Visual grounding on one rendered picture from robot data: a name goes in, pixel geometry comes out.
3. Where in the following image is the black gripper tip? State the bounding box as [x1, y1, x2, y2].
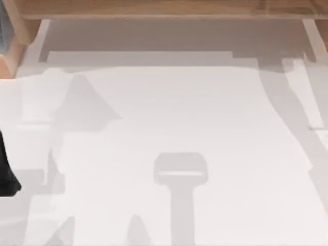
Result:
[0, 131, 22, 198]

